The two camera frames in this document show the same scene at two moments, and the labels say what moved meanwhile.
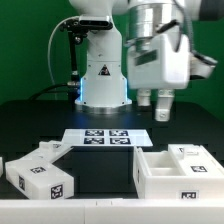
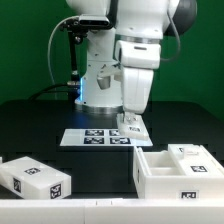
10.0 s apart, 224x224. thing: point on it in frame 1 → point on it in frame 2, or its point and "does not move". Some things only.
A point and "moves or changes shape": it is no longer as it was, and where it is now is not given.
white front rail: [112, 211] does not move
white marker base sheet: [107, 137] does not move
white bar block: [195, 160] does not move
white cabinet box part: [39, 180] moves or changes shape
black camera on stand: [77, 29] does not move
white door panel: [48, 151] → [132, 126]
